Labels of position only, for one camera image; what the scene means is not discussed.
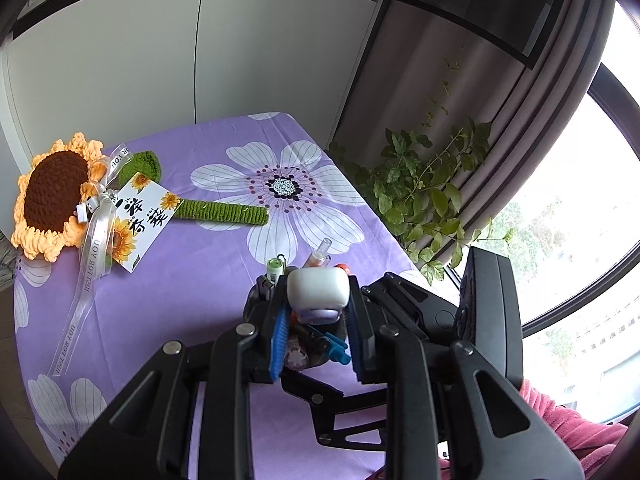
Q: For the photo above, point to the grey clay pen holder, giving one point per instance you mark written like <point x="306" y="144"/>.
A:
<point x="300" y="332"/>

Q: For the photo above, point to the white sunflower print card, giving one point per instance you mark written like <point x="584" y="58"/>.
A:
<point x="145" y="210"/>

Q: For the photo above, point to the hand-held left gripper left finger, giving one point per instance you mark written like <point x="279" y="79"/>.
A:
<point x="280" y="340"/>

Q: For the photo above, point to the red pen with clear cap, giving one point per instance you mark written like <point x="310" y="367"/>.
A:
<point x="296" y="358"/>

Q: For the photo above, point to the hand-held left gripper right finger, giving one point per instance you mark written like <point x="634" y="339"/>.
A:
<point x="354" y="332"/>

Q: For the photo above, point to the black window frame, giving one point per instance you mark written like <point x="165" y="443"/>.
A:
<point x="575" y="305"/>

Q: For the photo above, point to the green leafy plant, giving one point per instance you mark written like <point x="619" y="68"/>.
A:
<point x="415" y="195"/>

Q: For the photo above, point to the person's right forearm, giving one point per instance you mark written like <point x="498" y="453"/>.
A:
<point x="560" y="425"/>

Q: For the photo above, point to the mauve curtain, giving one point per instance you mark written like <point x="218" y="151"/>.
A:
<point x="410" y="60"/>

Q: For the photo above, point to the crochet sunflower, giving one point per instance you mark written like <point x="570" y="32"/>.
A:
<point x="55" y="190"/>

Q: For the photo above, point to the green and white pen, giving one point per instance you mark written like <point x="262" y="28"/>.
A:
<point x="274" y="267"/>

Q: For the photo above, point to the blue pen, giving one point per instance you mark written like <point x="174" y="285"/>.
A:
<point x="332" y="347"/>

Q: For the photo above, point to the purple floral tablecloth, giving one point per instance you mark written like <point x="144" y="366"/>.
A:
<point x="200" y="270"/>

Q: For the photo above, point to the white satin ribbon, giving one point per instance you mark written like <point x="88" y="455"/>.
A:
<point x="97" y="230"/>

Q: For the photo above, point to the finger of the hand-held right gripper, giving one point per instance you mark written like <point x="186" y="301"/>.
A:
<point x="345" y="412"/>
<point x="410" y="305"/>

